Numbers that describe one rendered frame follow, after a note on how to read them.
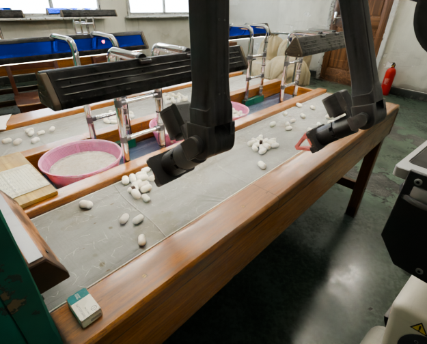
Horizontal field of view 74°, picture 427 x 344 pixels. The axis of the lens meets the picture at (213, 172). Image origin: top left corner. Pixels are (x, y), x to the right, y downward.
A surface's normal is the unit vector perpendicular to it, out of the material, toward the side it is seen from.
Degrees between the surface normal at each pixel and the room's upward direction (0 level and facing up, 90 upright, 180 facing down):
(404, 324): 90
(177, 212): 0
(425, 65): 89
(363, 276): 0
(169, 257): 0
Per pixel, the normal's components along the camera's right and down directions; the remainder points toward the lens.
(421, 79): -0.75, 0.32
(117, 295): 0.02, -0.85
